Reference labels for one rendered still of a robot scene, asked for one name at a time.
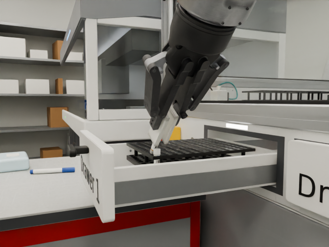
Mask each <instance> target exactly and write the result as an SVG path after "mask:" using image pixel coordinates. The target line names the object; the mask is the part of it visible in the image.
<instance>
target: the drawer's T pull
mask: <svg viewBox="0 0 329 247"><path fill-rule="evenodd" d="M67 152H68V154H69V156H70V157H76V155H77V154H87V153H89V148H88V147H87V146H73V145H72V144H70V145H67Z"/></svg>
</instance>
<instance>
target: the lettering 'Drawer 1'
mask: <svg viewBox="0 0 329 247"><path fill-rule="evenodd" d="M81 158H82V155H81ZM82 159H83V158H82ZM81 162H82V160H81ZM83 165H84V163H83ZM85 168H86V170H85V179H86V177H87V178H88V184H89V183H90V184H91V183H92V184H93V181H94V178H93V179H92V178H91V179H90V177H92V175H91V173H90V174H89V171H88V170H87V167H86V165H85ZM83 169H84V166H82V169H81V171H83ZM96 181H97V189H98V179H97V178H96ZM90 188H91V190H92V189H93V187H91V186H90ZM93 193H94V189H93ZM96 200H97V202H98V204H99V200H98V192H97V198H96Z"/></svg>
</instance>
